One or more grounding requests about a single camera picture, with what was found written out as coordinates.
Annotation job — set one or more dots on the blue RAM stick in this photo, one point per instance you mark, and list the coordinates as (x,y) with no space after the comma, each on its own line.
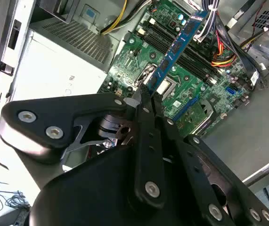
(172,51)

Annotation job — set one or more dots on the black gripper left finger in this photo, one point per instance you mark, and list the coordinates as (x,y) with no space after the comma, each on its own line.
(42,117)

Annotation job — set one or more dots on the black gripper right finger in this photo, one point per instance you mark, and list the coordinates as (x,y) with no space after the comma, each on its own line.
(195,160)

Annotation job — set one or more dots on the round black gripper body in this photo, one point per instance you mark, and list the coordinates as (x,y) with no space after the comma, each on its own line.
(96,193)

